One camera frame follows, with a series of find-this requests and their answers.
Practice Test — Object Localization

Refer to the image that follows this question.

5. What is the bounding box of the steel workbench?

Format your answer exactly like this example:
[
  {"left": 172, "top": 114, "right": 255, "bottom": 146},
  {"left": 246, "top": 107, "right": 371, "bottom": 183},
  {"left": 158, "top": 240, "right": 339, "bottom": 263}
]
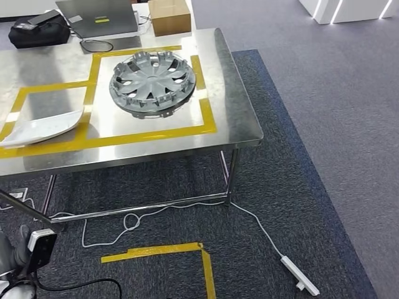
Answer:
[{"left": 0, "top": 0, "right": 264, "bottom": 228}]

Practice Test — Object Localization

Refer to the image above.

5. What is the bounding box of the silver laptop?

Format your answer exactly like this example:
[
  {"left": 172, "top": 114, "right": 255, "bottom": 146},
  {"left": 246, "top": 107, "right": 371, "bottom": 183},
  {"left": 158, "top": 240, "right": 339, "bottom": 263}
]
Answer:
[{"left": 55, "top": 0, "right": 139, "bottom": 40}]

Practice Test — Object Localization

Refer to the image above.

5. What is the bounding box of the white curved plastic panel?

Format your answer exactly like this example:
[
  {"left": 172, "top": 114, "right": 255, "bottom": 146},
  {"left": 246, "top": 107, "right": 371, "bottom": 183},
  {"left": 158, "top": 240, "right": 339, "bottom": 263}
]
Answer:
[{"left": 0, "top": 108, "right": 85, "bottom": 148}]

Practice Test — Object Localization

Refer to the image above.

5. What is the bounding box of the grey plastic wheel hubcap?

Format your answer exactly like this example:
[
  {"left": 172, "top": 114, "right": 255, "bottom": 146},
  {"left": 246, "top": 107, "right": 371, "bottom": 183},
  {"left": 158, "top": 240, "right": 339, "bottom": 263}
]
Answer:
[{"left": 109, "top": 50, "right": 196, "bottom": 118}]

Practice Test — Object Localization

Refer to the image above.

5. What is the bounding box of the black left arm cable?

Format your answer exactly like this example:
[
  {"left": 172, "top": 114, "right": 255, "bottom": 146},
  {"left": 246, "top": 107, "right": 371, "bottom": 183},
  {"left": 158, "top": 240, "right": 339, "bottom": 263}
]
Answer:
[{"left": 0, "top": 270, "right": 123, "bottom": 299}]

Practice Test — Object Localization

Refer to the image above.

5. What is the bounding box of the white plinth with light strips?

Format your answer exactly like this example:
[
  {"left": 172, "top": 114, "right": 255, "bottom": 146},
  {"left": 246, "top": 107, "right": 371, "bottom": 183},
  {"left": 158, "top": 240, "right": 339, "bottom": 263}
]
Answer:
[{"left": 298, "top": 0, "right": 399, "bottom": 26}]

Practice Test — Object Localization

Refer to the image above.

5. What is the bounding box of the white power strip cable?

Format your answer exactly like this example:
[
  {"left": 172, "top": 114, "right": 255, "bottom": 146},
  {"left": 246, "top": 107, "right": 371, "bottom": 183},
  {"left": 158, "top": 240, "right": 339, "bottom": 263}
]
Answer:
[{"left": 49, "top": 200, "right": 285, "bottom": 259}]

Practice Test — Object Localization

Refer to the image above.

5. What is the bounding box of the black bag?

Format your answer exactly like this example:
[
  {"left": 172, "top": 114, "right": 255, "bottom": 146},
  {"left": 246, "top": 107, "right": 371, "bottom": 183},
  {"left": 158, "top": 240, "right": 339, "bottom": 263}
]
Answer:
[{"left": 8, "top": 9, "right": 71, "bottom": 49}]

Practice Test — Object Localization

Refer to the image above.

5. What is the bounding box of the white power adapter with cable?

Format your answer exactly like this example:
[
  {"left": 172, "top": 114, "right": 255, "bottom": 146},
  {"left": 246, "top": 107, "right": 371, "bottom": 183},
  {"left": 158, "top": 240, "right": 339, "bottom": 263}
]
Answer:
[{"left": 0, "top": 187, "right": 36, "bottom": 211}]

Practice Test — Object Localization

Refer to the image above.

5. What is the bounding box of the black cable loop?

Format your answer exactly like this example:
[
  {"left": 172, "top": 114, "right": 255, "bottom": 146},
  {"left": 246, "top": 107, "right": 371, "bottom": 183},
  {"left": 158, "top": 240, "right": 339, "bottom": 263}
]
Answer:
[{"left": 79, "top": 38, "right": 114, "bottom": 54}]

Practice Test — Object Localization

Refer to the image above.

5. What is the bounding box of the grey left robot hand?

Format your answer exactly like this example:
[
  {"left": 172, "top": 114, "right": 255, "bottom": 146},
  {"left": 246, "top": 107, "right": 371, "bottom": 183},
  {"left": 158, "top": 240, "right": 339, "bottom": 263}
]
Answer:
[{"left": 12, "top": 224, "right": 32, "bottom": 267}]

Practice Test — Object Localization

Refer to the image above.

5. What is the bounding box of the dark smartphone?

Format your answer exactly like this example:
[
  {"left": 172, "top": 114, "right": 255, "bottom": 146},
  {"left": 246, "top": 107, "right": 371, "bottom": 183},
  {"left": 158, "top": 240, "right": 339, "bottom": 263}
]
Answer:
[{"left": 27, "top": 9, "right": 60, "bottom": 26}]

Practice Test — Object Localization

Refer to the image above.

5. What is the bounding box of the white power strip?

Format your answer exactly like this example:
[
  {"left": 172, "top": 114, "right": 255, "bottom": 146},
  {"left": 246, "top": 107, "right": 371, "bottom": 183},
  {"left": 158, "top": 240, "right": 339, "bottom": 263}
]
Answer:
[{"left": 280, "top": 255, "right": 321, "bottom": 298}]

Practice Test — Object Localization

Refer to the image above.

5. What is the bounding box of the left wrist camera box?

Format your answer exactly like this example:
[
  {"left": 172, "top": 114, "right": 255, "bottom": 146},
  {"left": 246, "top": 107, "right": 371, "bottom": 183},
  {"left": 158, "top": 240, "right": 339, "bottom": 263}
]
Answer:
[{"left": 27, "top": 229, "right": 58, "bottom": 274}]

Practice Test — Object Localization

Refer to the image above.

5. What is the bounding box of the brown cardboard box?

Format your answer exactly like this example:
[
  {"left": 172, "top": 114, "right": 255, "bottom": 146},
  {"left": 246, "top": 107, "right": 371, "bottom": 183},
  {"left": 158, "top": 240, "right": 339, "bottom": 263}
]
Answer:
[{"left": 147, "top": 0, "right": 192, "bottom": 37}]

